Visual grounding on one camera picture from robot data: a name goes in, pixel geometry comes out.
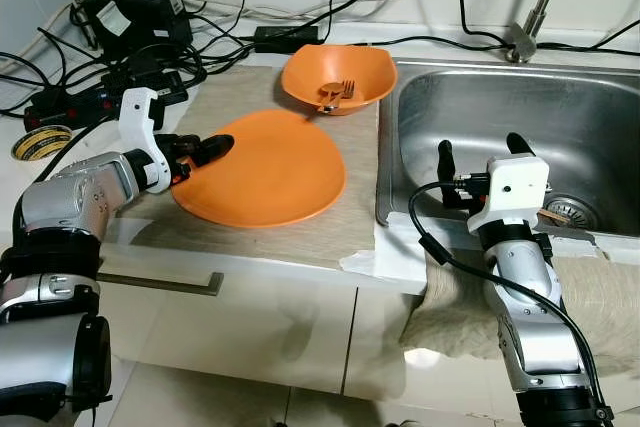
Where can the orange plastic plate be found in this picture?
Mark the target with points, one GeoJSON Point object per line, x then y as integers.
{"type": "Point", "coordinates": [270, 172]}

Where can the black battery charger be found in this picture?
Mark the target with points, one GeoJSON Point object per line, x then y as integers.
{"type": "Point", "coordinates": [140, 17]}

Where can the white tape roll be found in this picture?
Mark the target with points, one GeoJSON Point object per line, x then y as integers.
{"type": "Point", "coordinates": [25, 147]}

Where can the beige hanging towel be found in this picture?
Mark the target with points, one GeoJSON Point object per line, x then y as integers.
{"type": "Point", "coordinates": [600, 307]}

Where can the metal sink drain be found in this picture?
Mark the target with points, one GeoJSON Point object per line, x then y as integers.
{"type": "Point", "coordinates": [575, 213]}

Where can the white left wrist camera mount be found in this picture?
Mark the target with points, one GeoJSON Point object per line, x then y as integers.
{"type": "Point", "coordinates": [135, 117]}

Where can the silver metal fork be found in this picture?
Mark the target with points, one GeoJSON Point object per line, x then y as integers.
{"type": "Point", "coordinates": [346, 87]}

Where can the cream cabinet door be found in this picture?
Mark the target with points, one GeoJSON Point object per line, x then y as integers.
{"type": "Point", "coordinates": [380, 347]}
{"type": "Point", "coordinates": [250, 337]}

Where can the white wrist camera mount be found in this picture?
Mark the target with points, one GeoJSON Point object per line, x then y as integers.
{"type": "Point", "coordinates": [135, 117]}
{"type": "Point", "coordinates": [515, 187]}

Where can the orange plastic bowl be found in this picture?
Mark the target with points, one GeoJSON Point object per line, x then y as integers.
{"type": "Point", "coordinates": [310, 67]}

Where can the white paper sheet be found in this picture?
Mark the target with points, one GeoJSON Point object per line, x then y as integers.
{"type": "Point", "coordinates": [395, 257]}

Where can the beige woven placemat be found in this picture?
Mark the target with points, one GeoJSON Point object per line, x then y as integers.
{"type": "Point", "coordinates": [300, 242]}

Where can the black power adapter brick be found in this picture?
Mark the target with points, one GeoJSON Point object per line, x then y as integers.
{"type": "Point", "coordinates": [285, 39]}

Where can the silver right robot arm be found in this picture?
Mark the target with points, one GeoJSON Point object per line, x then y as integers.
{"type": "Point", "coordinates": [530, 317]}

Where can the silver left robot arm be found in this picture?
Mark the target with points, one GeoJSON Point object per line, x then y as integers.
{"type": "Point", "coordinates": [70, 197]}

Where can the stainless steel sink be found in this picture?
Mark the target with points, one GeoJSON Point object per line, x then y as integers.
{"type": "Point", "coordinates": [520, 117]}

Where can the black power strip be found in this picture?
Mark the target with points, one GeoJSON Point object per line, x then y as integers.
{"type": "Point", "coordinates": [80, 105]}

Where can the steel sink faucet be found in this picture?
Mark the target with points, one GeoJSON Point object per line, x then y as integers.
{"type": "Point", "coordinates": [530, 27]}

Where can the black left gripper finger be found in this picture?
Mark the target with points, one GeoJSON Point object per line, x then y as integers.
{"type": "Point", "coordinates": [184, 176]}
{"type": "Point", "coordinates": [215, 147]}

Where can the bamboo chopstick green patterned end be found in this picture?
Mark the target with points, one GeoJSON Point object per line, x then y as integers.
{"type": "Point", "coordinates": [553, 214]}
{"type": "Point", "coordinates": [555, 217]}

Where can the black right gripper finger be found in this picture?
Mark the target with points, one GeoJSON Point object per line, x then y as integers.
{"type": "Point", "coordinates": [520, 147]}
{"type": "Point", "coordinates": [448, 162]}

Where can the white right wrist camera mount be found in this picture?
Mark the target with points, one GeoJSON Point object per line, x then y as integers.
{"type": "Point", "coordinates": [515, 187]}

